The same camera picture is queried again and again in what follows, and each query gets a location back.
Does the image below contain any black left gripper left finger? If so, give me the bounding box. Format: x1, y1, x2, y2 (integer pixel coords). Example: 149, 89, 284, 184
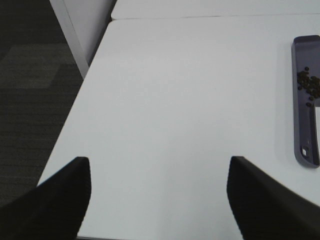
0, 157, 92, 240

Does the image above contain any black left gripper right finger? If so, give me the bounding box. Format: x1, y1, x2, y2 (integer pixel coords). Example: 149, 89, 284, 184
226, 156, 320, 240

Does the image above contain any pile of coffee beans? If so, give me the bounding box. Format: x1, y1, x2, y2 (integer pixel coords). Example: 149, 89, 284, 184
296, 66, 320, 108

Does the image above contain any purple plastic dustpan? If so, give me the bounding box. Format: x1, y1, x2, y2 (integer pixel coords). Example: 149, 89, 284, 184
291, 35, 320, 168

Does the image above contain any white table leg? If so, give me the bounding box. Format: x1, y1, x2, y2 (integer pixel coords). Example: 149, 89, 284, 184
50, 0, 116, 78

